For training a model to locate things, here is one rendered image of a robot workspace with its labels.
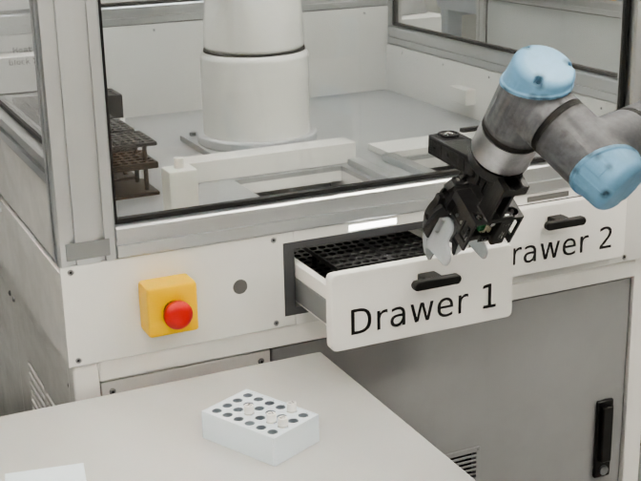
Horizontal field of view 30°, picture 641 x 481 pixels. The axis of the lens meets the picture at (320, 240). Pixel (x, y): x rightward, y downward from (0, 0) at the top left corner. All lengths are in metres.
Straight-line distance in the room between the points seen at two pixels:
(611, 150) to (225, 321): 0.66
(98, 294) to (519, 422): 0.79
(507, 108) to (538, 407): 0.83
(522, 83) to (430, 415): 0.78
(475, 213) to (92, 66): 0.53
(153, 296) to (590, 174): 0.63
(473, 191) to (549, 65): 0.22
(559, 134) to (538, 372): 0.79
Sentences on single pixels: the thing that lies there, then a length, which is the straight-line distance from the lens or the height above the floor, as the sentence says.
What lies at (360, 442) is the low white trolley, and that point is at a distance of 1.52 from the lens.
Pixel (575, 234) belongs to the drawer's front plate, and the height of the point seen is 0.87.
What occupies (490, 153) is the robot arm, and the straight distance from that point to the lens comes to 1.41.
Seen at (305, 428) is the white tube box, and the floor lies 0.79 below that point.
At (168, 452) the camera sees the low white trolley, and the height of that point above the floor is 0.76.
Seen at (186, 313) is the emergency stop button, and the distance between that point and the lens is 1.62.
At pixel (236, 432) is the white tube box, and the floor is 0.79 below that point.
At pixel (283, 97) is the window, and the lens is 1.70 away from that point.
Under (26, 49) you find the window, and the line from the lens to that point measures 1.74.
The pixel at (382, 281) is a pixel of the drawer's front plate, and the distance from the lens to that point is 1.63.
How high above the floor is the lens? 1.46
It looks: 18 degrees down
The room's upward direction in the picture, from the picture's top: 1 degrees counter-clockwise
